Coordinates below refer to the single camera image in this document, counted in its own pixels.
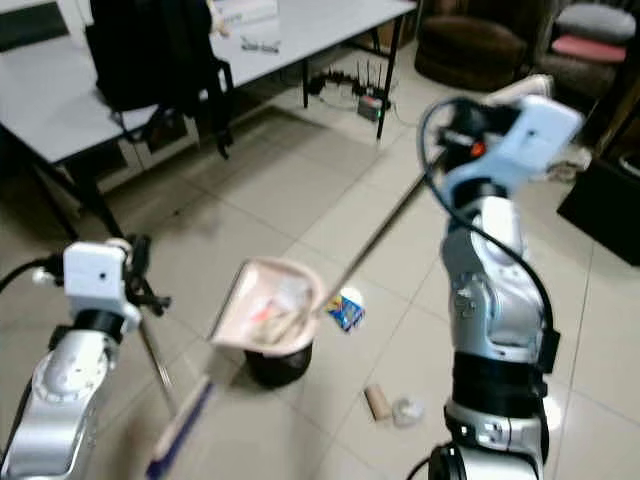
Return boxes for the beige long-handled dustpan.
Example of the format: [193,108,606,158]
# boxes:
[209,74,557,355]

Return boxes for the broom with metal handle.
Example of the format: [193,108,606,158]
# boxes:
[137,312,219,479]

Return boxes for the black box on floor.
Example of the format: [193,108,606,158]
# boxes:
[554,150,640,267]

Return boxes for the dark brown armchair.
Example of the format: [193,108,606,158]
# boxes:
[414,0,557,93]

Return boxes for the black router with antennas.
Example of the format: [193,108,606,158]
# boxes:
[354,58,393,123]

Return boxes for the chair with red cushion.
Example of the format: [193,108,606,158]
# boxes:
[538,0,640,93]

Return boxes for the black power strip with plugs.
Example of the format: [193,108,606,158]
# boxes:
[312,68,359,101]

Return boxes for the black round object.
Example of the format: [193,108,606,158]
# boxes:
[244,343,312,390]

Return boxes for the white table with black legs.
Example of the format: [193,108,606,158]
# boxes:
[0,0,419,241]

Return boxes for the white cabinet with dark panel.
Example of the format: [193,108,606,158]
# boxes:
[0,0,93,53]

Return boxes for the blue snack packet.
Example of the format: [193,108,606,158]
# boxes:
[324,289,367,334]

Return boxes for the black backpack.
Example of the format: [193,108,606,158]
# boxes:
[84,0,237,159]

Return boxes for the small metal item pair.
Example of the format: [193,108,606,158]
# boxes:
[239,37,282,54]

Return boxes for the white box with print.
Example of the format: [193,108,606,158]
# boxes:
[210,0,280,30]

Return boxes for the brown cardboard tube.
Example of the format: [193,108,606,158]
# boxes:
[364,384,395,422]

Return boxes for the clear crumpled plastic wrapper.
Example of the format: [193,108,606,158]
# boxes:
[392,397,427,430]

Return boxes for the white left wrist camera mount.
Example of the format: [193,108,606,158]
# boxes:
[62,241,132,317]

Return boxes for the pale blue right wrist camera mount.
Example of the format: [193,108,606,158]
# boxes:
[445,95,587,198]

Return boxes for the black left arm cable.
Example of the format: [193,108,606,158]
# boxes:
[0,254,67,294]

